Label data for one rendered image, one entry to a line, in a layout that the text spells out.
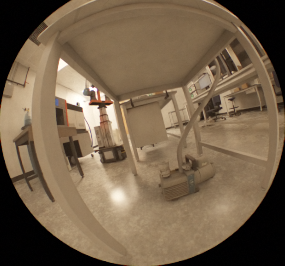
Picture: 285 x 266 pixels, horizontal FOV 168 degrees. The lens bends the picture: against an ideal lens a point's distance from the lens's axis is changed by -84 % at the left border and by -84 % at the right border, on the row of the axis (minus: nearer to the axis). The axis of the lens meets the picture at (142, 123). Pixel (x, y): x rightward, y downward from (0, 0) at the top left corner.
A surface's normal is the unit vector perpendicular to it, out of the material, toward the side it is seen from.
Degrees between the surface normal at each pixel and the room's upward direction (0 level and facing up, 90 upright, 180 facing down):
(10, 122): 90
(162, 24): 180
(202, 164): 85
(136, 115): 90
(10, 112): 90
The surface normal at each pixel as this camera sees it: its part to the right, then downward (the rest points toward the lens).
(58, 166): 0.97, -0.25
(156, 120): -0.02, -0.02
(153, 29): 0.25, 0.97
